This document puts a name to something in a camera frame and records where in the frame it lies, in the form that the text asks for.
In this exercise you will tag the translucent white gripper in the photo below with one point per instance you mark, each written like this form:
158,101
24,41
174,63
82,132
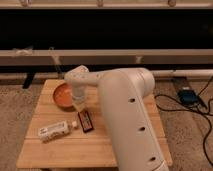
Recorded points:
78,98

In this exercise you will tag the black rectangular eraser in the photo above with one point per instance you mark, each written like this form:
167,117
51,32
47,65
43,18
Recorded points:
85,121

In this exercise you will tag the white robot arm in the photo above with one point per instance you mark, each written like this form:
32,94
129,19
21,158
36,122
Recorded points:
121,95

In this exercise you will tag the orange round bowl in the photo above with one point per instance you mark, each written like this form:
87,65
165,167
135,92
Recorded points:
62,96

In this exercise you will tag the white plastic bottle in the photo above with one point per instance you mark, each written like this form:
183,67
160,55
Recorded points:
52,131

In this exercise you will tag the black power adapter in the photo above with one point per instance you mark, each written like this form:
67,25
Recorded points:
187,97

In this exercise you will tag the white pipe along wall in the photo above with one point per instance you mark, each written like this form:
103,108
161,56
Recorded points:
183,73

